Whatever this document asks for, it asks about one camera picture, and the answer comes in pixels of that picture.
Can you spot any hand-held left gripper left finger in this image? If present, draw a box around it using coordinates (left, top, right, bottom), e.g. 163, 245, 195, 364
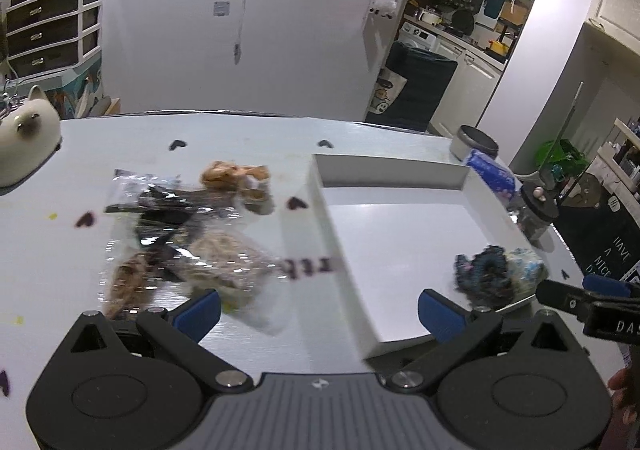
62, 289, 253, 393

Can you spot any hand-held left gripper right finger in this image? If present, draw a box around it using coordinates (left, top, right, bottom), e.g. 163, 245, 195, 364
387, 287, 588, 393

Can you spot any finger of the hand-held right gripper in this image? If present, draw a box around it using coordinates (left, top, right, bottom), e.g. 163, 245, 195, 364
581, 275, 633, 299
536, 279, 590, 318

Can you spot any dark blue knitted scrunchie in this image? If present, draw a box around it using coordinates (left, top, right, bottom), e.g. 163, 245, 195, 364
452, 246, 516, 306

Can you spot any clear packet with brown scrunchie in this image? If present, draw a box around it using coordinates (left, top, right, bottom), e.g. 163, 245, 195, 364
102, 250, 173, 322

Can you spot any white shallow tray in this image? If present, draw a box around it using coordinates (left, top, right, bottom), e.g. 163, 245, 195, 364
306, 153, 551, 361

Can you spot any beige satin scrunchie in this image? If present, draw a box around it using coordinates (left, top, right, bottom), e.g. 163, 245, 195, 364
200, 160, 273, 213

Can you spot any person's right hand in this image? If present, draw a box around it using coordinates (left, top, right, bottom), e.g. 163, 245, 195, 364
606, 366, 640, 450

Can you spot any light blue scrunchie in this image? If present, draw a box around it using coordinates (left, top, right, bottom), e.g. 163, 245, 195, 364
505, 249, 550, 298

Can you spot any black letter sign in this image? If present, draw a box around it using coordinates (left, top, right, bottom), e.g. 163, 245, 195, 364
554, 175, 640, 283

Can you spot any dark jar with lid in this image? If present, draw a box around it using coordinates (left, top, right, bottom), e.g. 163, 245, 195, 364
517, 184, 560, 243

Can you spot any green plant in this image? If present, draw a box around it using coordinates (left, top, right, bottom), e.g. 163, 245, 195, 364
536, 137, 591, 191

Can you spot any blue tissue pack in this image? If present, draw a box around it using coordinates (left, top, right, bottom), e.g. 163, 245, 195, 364
465, 149, 518, 203

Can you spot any round metal tin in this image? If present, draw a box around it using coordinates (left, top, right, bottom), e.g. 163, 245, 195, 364
449, 124, 501, 163

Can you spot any printed tote bag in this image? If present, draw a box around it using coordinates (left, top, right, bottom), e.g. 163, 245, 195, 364
369, 68, 412, 118

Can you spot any white cat-shaped lamp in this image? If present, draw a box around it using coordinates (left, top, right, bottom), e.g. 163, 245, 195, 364
0, 84, 63, 188

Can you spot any white kitchen base cabinet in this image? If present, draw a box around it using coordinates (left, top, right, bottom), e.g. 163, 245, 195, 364
430, 33, 506, 135

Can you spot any colourful printed box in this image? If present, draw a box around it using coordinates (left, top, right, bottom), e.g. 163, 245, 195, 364
47, 65, 106, 120

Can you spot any white washing machine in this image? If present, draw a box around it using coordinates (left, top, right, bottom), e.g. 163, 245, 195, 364
397, 23, 437, 51

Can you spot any black frying pan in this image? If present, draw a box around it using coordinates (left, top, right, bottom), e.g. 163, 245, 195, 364
450, 9, 476, 36

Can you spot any hanging plush sheep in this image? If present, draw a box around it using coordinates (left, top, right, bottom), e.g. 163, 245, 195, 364
369, 0, 398, 20

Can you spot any white drawer cabinet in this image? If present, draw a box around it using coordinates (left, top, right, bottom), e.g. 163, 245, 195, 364
4, 0, 103, 76

